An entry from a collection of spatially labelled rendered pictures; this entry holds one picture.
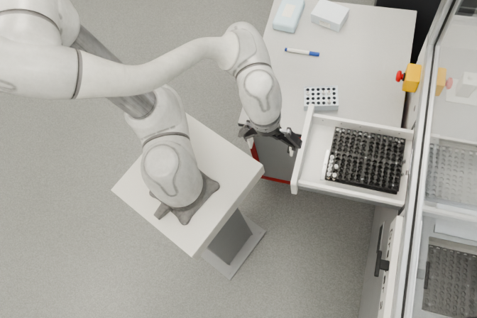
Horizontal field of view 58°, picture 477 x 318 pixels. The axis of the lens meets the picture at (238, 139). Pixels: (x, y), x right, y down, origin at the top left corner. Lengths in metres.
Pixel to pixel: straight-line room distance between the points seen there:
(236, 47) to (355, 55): 0.74
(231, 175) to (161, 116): 0.34
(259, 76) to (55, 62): 0.46
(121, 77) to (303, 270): 1.56
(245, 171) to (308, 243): 0.86
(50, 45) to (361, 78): 1.17
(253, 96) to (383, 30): 0.92
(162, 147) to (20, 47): 0.55
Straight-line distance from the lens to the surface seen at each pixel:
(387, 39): 1.83
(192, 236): 1.46
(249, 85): 1.05
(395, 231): 1.34
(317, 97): 1.64
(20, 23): 0.90
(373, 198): 1.39
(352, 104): 1.66
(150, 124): 1.32
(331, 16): 1.82
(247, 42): 1.15
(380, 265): 1.34
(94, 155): 2.68
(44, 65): 0.86
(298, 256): 2.25
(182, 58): 1.03
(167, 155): 1.26
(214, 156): 1.52
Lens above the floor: 2.22
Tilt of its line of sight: 65 degrees down
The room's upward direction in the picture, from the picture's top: 20 degrees counter-clockwise
